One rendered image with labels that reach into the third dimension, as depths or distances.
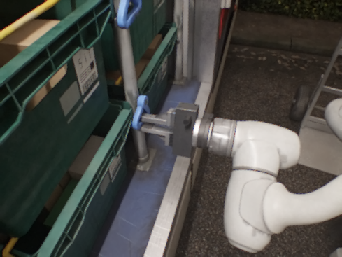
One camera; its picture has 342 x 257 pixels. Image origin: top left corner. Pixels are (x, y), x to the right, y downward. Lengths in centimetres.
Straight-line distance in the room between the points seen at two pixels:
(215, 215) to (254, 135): 92
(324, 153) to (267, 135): 131
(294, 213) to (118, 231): 44
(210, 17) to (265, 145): 56
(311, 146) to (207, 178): 74
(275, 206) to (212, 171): 109
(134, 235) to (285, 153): 43
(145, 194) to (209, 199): 77
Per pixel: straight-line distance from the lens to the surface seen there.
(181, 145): 66
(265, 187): 57
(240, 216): 57
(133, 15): 56
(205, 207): 149
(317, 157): 187
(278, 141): 62
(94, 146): 71
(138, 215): 76
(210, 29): 102
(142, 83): 72
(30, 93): 36
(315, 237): 157
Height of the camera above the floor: 132
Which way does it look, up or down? 46 degrees down
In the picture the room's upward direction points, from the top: 2 degrees counter-clockwise
